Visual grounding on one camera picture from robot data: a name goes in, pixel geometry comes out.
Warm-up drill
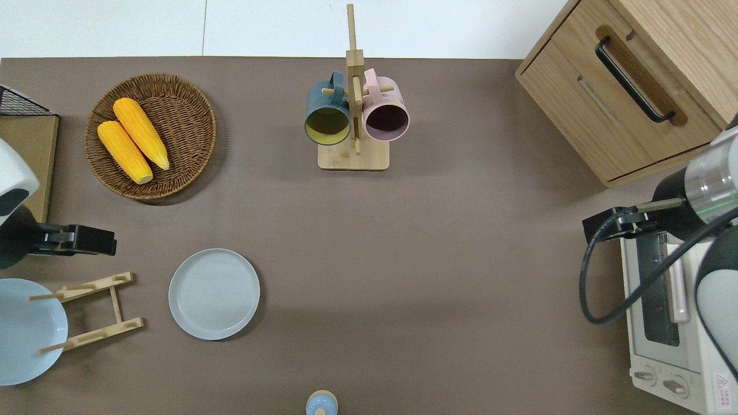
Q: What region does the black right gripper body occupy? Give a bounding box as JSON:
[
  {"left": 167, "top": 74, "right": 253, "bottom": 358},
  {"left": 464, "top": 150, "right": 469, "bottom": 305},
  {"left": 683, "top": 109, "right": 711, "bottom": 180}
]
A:
[{"left": 582, "top": 207, "right": 661, "bottom": 243}]

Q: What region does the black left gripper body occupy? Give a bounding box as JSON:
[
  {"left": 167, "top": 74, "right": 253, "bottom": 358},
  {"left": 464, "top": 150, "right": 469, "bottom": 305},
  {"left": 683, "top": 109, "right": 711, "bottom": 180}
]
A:
[{"left": 35, "top": 224, "right": 118, "bottom": 258}]

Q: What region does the gray round plate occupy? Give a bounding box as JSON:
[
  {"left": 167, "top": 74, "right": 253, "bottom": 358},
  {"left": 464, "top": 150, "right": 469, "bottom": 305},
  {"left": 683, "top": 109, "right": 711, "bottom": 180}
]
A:
[{"left": 168, "top": 248, "right": 261, "bottom": 341}]

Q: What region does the wooden plate rack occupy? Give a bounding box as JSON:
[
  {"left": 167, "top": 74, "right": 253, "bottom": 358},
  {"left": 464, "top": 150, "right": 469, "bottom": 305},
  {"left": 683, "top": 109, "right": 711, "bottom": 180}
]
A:
[{"left": 28, "top": 271, "right": 145, "bottom": 354}]

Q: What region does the light blue round plate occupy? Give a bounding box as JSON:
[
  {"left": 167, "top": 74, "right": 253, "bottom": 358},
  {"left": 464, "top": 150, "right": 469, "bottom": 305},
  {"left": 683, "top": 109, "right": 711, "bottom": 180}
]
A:
[{"left": 0, "top": 278, "right": 69, "bottom": 386}]

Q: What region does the yellow corn cob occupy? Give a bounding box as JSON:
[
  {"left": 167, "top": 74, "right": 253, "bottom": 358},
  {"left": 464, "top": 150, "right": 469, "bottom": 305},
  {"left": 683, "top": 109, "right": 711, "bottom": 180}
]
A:
[
  {"left": 113, "top": 97, "right": 171, "bottom": 171},
  {"left": 97, "top": 120, "right": 154, "bottom": 185}
]

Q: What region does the white toaster oven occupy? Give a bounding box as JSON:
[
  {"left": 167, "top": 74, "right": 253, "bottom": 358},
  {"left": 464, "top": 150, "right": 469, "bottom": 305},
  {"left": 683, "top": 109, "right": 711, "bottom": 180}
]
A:
[{"left": 620, "top": 231, "right": 738, "bottom": 415}]

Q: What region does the wooden drawer cabinet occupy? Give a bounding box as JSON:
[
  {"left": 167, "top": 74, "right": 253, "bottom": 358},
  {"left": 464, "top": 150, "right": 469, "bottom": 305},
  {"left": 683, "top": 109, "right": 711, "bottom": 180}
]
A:
[{"left": 515, "top": 0, "right": 738, "bottom": 188}]

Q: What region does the brown wicker basket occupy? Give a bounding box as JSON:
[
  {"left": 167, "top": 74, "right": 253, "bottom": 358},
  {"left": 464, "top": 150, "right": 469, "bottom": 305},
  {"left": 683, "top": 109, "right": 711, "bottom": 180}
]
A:
[{"left": 85, "top": 73, "right": 217, "bottom": 201}]

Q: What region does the brown table mat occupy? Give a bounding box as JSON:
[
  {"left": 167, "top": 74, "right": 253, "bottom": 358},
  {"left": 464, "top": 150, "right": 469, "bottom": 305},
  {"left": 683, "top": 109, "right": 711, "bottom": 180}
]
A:
[{"left": 0, "top": 56, "right": 738, "bottom": 415}]

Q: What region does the pink mug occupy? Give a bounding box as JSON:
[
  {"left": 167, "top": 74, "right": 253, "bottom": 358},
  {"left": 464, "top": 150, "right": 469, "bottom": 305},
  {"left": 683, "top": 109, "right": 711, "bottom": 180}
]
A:
[{"left": 362, "top": 68, "right": 411, "bottom": 142}]

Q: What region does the dark blue mug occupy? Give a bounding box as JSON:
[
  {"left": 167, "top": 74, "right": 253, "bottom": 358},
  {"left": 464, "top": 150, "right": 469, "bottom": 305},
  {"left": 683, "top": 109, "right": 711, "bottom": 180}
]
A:
[{"left": 304, "top": 71, "right": 351, "bottom": 146}]

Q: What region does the wooden mug tree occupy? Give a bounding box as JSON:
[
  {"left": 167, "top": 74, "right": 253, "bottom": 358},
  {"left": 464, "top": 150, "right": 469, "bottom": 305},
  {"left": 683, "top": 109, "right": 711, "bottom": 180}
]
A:
[{"left": 318, "top": 3, "right": 390, "bottom": 171}]

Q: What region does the blue and beige round button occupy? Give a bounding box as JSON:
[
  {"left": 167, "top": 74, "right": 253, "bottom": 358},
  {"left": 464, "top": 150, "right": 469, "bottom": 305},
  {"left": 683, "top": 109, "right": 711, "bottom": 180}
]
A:
[{"left": 306, "top": 390, "right": 338, "bottom": 415}]

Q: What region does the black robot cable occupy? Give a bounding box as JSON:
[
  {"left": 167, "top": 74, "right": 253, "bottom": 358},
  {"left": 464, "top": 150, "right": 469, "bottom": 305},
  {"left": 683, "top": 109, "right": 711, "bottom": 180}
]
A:
[{"left": 579, "top": 206, "right": 738, "bottom": 326}]

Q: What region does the beige oven door handle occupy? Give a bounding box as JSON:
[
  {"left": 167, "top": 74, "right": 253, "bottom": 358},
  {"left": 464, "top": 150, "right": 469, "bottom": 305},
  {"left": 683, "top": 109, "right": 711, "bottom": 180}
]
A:
[{"left": 663, "top": 242, "right": 690, "bottom": 323}]

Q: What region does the wire mesh wooden shelf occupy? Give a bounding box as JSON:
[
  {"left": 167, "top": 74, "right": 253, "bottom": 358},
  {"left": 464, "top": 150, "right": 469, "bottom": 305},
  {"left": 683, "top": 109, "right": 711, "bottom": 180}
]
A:
[{"left": 0, "top": 85, "right": 59, "bottom": 223}]

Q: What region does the black cabinet handle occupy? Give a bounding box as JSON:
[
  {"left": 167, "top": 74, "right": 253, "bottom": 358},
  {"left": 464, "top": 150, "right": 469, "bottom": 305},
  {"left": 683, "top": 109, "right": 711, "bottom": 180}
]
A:
[{"left": 596, "top": 36, "right": 675, "bottom": 123}]

